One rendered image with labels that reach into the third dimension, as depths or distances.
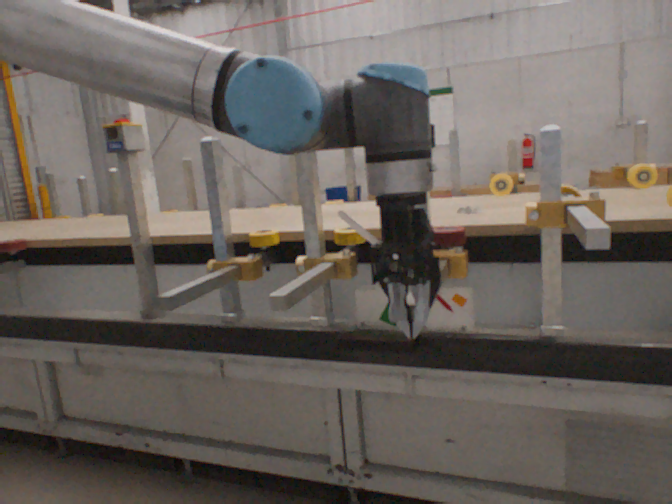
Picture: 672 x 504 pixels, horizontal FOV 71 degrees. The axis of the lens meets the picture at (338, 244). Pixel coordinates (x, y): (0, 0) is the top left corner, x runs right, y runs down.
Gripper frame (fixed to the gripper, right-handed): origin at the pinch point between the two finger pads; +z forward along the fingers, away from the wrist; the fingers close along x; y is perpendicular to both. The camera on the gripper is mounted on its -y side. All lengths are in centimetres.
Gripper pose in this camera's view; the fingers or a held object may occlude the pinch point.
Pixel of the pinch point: (412, 327)
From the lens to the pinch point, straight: 71.9
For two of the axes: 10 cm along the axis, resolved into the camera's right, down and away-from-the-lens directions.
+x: 9.4, -0.2, -3.5
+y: -3.4, 1.9, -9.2
